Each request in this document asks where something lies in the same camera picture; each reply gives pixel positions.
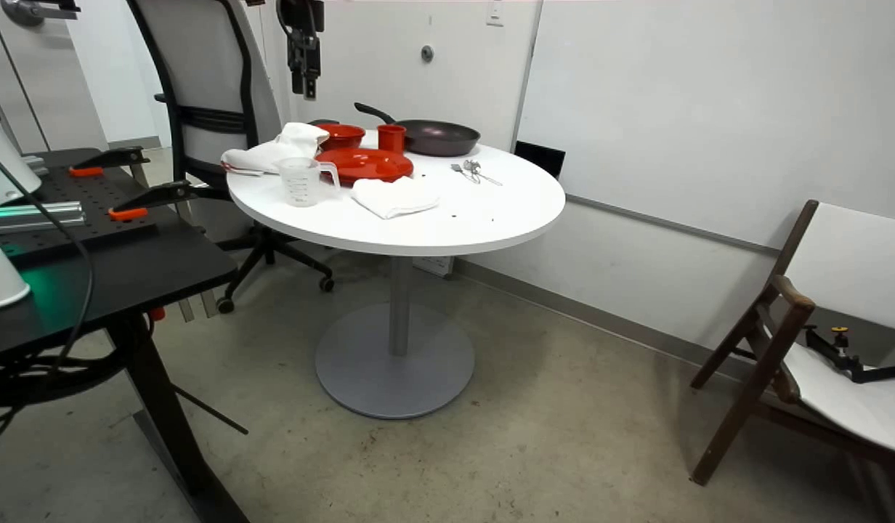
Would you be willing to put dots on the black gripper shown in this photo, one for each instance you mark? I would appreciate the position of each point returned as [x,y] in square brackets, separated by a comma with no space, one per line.
[303,20]

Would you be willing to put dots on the white towel with red stripes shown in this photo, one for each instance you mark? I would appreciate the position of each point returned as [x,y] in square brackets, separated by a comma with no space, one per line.
[392,197]

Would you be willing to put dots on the white folded towel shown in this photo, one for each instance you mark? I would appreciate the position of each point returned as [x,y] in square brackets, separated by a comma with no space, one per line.
[296,146]

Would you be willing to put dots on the black office chair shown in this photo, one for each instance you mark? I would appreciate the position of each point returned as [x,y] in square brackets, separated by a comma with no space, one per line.
[213,85]

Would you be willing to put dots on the red bowl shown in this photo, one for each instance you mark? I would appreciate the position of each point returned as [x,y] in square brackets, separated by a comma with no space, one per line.
[341,133]

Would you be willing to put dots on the red mug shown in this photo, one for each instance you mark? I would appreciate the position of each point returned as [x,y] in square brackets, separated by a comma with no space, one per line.
[389,138]

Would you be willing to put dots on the clear plastic cup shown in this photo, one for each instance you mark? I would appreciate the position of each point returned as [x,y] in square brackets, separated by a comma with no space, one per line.
[309,180]

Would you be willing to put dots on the red plate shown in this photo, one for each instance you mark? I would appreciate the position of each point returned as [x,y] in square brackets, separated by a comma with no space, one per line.
[367,164]

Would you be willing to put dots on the black frying pan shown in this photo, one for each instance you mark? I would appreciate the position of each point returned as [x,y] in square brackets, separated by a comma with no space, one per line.
[430,138]

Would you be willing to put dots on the metal spoon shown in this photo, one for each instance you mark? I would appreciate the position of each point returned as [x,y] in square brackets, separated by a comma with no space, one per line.
[478,172]

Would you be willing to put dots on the orange black clamp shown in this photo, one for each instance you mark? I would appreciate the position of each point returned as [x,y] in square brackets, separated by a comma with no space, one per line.
[99,164]
[136,206]

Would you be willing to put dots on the black perforated workbench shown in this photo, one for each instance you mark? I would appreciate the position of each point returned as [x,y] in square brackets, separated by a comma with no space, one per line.
[88,321]

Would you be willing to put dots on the wooden folding chair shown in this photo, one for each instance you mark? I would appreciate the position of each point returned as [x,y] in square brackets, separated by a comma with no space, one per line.
[822,303]

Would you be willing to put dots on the round white pedestal table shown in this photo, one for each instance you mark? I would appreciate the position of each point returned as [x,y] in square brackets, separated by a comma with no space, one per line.
[399,357]

